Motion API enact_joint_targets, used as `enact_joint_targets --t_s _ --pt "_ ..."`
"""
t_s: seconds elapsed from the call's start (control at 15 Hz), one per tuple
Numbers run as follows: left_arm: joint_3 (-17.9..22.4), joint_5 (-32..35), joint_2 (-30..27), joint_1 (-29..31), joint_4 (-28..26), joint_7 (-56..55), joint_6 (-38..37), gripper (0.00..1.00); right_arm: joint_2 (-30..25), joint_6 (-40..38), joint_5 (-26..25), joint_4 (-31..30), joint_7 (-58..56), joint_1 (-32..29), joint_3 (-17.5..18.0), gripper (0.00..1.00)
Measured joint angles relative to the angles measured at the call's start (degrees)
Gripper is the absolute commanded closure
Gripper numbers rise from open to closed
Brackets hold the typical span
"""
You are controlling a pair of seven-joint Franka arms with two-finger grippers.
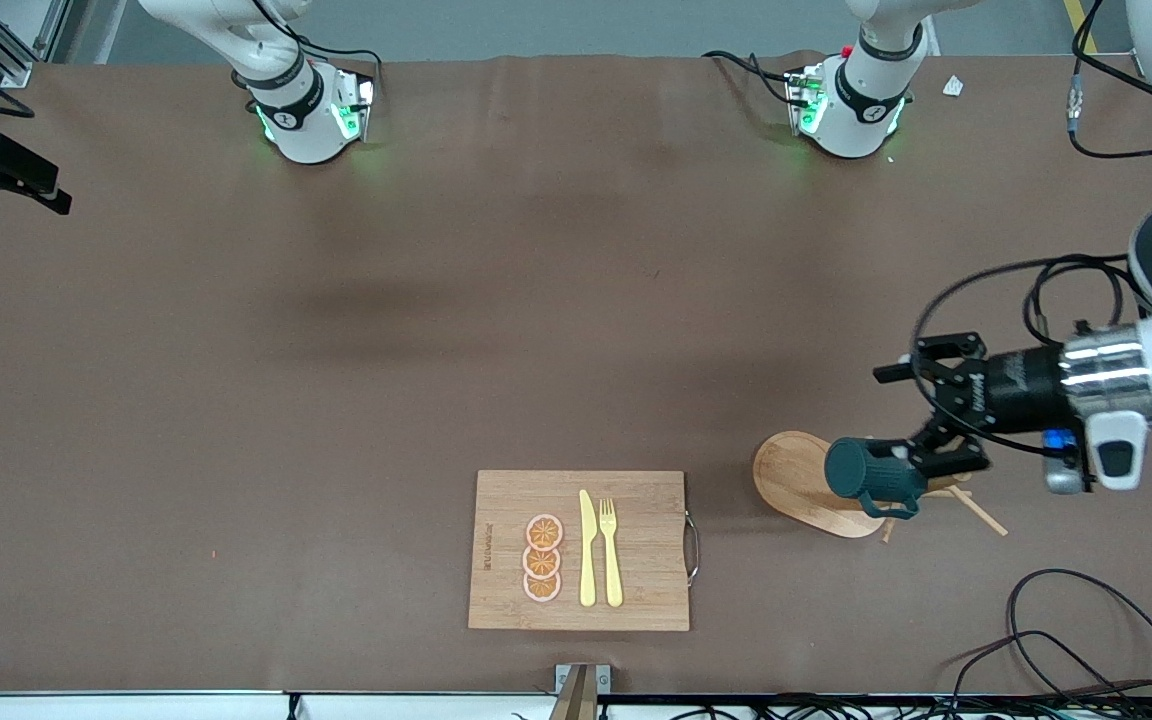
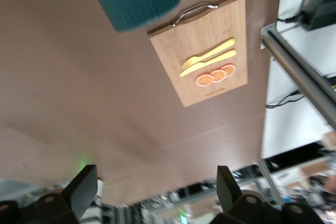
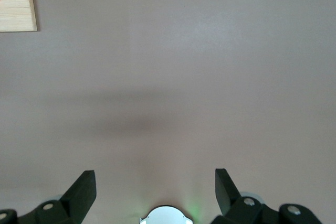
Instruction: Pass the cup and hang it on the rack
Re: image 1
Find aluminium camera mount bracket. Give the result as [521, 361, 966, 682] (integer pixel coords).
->
[548, 663, 612, 720]

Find yellow plastic knife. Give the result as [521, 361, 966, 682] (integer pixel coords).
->
[578, 489, 598, 608]

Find yellow plastic fork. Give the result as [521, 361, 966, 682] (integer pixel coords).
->
[599, 498, 625, 609]

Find dark teal cup yellow inside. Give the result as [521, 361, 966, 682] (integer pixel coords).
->
[824, 436, 929, 521]

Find white equipment with cables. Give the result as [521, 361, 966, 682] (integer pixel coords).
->
[0, 688, 1152, 720]

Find black looped cable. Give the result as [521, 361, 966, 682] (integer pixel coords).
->
[1006, 568, 1152, 701]
[936, 630, 1137, 720]

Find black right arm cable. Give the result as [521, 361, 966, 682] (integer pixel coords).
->
[0, 0, 384, 119]

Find black arm base cable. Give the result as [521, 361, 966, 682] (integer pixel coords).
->
[701, 50, 799, 106]

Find bamboo cutting board metal handle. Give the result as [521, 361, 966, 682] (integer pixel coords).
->
[467, 470, 701, 633]

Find wooden mug tree rack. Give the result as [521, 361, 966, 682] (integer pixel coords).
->
[751, 430, 1009, 544]

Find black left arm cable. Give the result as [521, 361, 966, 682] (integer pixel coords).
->
[911, 0, 1152, 461]

